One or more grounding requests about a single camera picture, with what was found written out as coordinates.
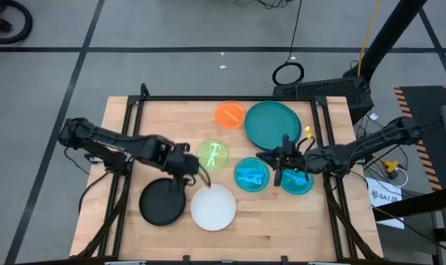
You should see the large teal plastic plate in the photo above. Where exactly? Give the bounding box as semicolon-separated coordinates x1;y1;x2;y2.
244;100;302;151

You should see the black vacuum hose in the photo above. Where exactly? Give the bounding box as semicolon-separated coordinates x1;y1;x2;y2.
0;0;34;45

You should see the black camera stand pole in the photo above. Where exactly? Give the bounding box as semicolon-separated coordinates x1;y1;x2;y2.
342;0;428;80

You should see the white paper sign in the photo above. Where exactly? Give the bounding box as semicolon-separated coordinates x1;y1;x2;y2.
365;176;406;230

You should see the black diagonal beam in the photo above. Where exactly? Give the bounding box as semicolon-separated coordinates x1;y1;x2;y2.
372;186;446;222

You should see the cyan translucent small plate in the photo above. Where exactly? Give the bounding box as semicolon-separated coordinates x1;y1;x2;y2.
280;167;315;196
233;157;271;193

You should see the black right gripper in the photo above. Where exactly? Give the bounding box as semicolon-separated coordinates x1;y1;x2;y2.
256;134;308;187

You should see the black metal table frame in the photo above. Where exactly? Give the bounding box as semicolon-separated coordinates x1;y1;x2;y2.
75;82;384;265

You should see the black hazard-striped platform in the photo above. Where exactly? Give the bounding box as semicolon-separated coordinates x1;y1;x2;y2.
394;85;446;192

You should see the yellow hanging cable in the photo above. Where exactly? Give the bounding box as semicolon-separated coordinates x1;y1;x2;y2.
357;0;383;77

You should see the white plastic plate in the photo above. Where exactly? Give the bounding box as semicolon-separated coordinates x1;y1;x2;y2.
190;183;238;232

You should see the black coiled floor cable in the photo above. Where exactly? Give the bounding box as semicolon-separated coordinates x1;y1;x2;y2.
272;0;305;86

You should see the green translucent small plate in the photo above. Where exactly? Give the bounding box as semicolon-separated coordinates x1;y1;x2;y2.
197;138;231;172

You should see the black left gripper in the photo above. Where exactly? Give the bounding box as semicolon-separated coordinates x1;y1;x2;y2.
160;143;201;193

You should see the black plastic plate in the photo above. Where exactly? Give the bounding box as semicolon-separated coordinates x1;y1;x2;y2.
138;177;187;227

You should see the yellow floor plug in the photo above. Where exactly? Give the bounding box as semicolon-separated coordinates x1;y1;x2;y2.
379;157;401;174

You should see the black cable bundle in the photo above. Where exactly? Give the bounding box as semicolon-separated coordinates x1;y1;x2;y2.
236;0;294;10

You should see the orange translucent small plate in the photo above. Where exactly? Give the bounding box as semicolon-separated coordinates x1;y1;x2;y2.
213;101;247;130

